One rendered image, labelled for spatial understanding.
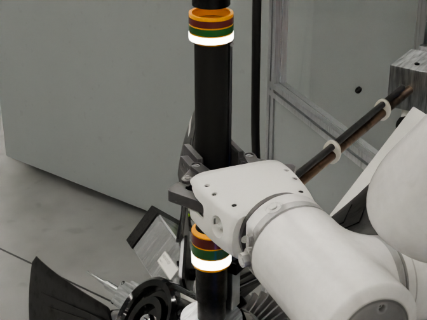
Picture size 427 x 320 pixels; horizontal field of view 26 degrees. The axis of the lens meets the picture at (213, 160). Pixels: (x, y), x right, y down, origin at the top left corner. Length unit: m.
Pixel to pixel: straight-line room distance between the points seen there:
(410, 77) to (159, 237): 0.47
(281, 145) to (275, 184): 1.63
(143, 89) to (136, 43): 0.18
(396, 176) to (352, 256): 0.14
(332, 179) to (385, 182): 1.65
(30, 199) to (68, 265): 0.57
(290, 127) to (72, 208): 1.70
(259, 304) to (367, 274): 0.55
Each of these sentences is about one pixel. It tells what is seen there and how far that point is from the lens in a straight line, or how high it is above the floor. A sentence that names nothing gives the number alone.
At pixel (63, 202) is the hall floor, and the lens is 4.00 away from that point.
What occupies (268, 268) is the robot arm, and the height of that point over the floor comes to 1.48.
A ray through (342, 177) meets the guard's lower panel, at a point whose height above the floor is 0.89.
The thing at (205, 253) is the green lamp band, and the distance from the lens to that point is 0.99.
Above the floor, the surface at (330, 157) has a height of 1.36.
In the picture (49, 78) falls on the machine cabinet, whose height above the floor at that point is 0.51.
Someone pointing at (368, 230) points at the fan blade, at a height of 1.41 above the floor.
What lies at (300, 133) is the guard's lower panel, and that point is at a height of 0.92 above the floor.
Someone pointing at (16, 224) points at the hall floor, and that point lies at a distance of 3.87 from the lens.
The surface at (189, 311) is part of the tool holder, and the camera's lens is 1.06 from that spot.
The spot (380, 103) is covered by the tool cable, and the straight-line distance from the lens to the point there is 1.37.
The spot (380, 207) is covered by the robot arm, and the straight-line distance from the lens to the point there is 0.62.
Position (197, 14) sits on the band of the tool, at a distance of 0.92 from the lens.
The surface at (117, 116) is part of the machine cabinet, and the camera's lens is 3.69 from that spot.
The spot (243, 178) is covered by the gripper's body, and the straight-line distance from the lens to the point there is 0.87.
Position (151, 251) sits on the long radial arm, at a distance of 1.50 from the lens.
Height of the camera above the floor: 1.90
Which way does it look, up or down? 26 degrees down
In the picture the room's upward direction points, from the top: straight up
